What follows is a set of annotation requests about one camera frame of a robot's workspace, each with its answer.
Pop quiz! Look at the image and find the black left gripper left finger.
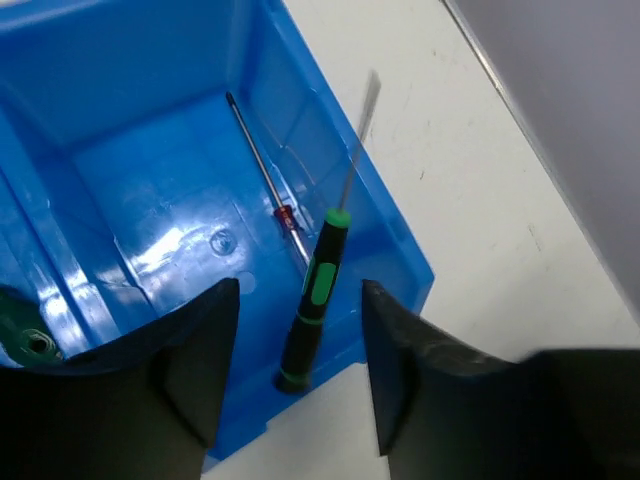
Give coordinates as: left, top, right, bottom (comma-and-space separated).
1, 278, 240, 479

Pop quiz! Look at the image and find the blue red handle screwdriver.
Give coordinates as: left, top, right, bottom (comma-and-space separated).
225, 91, 310, 275

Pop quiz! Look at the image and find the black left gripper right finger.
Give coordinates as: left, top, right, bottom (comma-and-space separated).
361, 280, 639, 479

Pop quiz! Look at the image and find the stubby green screwdriver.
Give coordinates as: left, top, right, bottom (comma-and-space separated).
1, 285, 63, 368

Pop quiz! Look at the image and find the slim green black screwdriver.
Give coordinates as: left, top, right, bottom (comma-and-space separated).
273, 69, 382, 396

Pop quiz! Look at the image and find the blue three-compartment bin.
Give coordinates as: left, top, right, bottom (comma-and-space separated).
1, 1, 434, 471

